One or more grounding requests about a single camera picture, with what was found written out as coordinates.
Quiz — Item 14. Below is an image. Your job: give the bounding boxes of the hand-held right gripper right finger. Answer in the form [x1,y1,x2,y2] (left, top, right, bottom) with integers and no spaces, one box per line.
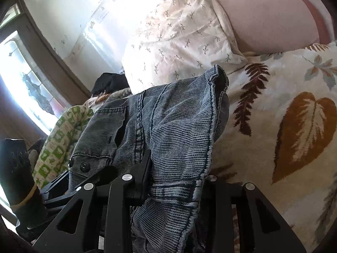
[207,175,307,253]

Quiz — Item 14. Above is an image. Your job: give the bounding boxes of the black cloth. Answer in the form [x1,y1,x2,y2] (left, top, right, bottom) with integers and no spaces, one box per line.
[91,72,131,95]

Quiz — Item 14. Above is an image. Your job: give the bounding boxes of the green patterned cloth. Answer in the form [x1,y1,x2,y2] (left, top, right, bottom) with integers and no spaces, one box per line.
[33,105,95,187]

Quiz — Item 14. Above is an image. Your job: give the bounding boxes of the window with wooden frame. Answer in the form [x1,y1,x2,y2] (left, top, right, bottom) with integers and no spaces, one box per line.
[0,1,92,137]

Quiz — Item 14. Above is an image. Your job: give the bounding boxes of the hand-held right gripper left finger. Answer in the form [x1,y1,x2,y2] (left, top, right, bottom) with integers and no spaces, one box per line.
[32,150,152,253]

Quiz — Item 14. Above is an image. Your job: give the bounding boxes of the leaf printed blanket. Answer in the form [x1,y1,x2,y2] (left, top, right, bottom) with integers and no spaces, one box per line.
[87,41,337,253]

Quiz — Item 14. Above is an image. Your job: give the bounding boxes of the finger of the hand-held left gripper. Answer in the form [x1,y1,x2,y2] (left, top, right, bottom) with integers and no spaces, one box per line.
[39,171,81,209]

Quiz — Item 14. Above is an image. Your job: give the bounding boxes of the blue denim pants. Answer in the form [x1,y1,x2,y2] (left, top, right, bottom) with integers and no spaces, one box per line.
[67,65,239,253]

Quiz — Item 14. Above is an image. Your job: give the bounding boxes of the white leaf sprig pillow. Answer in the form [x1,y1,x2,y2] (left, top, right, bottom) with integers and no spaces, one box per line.
[122,0,246,94]

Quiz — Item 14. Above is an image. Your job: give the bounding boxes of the pink pillow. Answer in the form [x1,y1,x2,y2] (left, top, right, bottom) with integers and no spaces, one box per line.
[218,0,331,56]

